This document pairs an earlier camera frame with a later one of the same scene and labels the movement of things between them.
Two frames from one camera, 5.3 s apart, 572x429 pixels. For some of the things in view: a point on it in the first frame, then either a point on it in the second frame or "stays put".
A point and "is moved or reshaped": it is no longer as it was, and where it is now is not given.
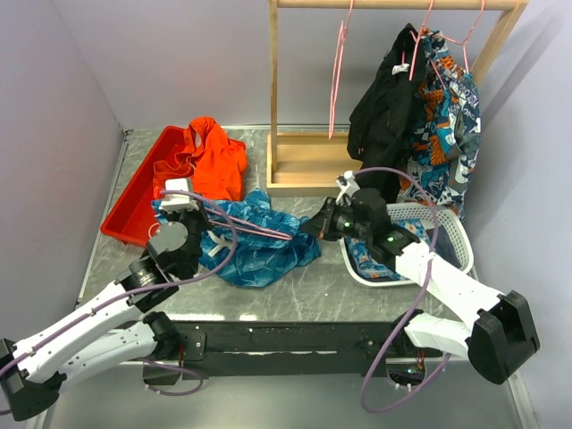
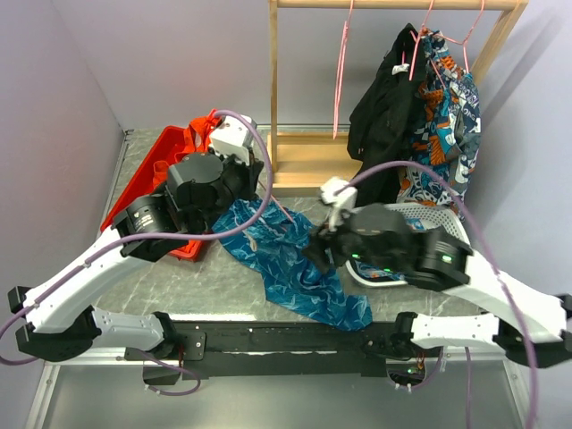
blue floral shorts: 366,264 stays put
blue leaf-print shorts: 250,244 is moved or reshaped
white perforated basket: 433,212 stays put
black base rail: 237,349 stays put
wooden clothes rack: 321,164 stays put
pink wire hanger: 273,233 to 281,207
